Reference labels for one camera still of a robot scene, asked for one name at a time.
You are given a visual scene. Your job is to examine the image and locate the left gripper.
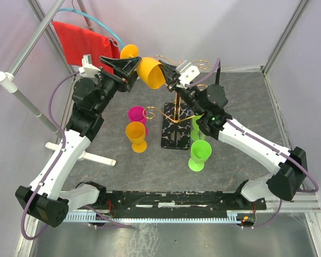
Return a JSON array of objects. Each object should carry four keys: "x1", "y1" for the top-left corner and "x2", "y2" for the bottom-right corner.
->
[{"x1": 94, "y1": 56, "x2": 142, "y2": 115}]

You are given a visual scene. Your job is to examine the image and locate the orange goblet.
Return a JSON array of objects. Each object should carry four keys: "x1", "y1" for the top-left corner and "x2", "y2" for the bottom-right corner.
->
[
  {"x1": 125, "y1": 122, "x2": 147, "y2": 153},
  {"x1": 120, "y1": 44, "x2": 165, "y2": 89}
]

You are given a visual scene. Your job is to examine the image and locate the gold wine glass rack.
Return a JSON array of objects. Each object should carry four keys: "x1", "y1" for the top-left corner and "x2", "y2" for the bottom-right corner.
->
[{"x1": 143, "y1": 55, "x2": 211, "y2": 151}]

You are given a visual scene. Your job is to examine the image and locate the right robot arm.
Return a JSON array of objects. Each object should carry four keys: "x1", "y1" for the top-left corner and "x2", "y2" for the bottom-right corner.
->
[{"x1": 160, "y1": 61, "x2": 308, "y2": 209}]

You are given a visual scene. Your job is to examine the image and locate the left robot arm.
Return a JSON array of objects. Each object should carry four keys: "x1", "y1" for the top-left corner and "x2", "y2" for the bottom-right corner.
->
[{"x1": 16, "y1": 56, "x2": 141, "y2": 228}]

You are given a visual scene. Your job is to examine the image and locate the magenta goblet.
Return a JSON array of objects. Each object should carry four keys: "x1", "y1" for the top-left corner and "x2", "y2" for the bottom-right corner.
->
[{"x1": 128, "y1": 105, "x2": 149, "y2": 135}]

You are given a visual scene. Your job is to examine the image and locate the red cloth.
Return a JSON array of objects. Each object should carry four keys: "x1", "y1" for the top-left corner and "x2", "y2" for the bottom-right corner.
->
[{"x1": 52, "y1": 21, "x2": 120, "y2": 73}]

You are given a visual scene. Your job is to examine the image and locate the green goblet rear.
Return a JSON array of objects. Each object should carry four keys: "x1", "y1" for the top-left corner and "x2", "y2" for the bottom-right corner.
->
[{"x1": 190, "y1": 115, "x2": 205, "y2": 141}]

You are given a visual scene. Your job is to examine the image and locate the green goblet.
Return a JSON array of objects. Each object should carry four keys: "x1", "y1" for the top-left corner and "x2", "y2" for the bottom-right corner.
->
[
  {"x1": 190, "y1": 115, "x2": 205, "y2": 141},
  {"x1": 188, "y1": 140, "x2": 212, "y2": 172}
]

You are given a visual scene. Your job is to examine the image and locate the teal clothes hanger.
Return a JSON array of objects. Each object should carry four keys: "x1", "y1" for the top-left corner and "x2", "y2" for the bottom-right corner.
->
[{"x1": 58, "y1": 1, "x2": 126, "y2": 49}]

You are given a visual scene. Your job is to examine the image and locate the green goblet front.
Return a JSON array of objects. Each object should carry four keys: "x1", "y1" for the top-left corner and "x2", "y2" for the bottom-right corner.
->
[{"x1": 188, "y1": 140, "x2": 212, "y2": 172}]

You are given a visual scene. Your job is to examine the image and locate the white clothes stand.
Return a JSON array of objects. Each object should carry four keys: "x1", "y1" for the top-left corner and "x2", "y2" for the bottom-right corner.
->
[{"x1": 0, "y1": 0, "x2": 117, "y2": 167}]

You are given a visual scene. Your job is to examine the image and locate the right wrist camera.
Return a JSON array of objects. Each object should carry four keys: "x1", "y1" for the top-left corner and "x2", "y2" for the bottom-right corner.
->
[{"x1": 175, "y1": 60, "x2": 200, "y2": 89}]

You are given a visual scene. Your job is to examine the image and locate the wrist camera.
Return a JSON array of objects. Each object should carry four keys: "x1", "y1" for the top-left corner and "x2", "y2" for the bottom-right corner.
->
[
  {"x1": 175, "y1": 60, "x2": 200, "y2": 89},
  {"x1": 78, "y1": 54, "x2": 100, "y2": 78}
]

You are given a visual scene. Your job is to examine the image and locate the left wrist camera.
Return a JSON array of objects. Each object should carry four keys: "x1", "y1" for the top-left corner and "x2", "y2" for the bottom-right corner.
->
[{"x1": 78, "y1": 54, "x2": 100, "y2": 78}]

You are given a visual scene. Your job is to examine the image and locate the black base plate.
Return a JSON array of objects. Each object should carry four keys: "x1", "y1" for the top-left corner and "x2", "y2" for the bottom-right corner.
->
[{"x1": 92, "y1": 191, "x2": 266, "y2": 217}]

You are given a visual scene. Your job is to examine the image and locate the white cable duct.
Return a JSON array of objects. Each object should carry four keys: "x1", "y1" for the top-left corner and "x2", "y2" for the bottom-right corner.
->
[{"x1": 63, "y1": 209, "x2": 243, "y2": 222}]

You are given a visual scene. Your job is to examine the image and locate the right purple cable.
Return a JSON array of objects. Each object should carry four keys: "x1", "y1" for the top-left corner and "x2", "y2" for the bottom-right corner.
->
[{"x1": 188, "y1": 57, "x2": 319, "y2": 230}]

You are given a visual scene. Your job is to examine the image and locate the purple cable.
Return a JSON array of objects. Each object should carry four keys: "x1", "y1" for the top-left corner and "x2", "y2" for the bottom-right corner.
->
[
  {"x1": 21, "y1": 73, "x2": 136, "y2": 240},
  {"x1": 188, "y1": 57, "x2": 319, "y2": 230}
]

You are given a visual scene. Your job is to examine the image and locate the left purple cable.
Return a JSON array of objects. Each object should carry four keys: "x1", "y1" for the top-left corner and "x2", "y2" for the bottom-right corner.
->
[{"x1": 21, "y1": 73, "x2": 136, "y2": 240}]

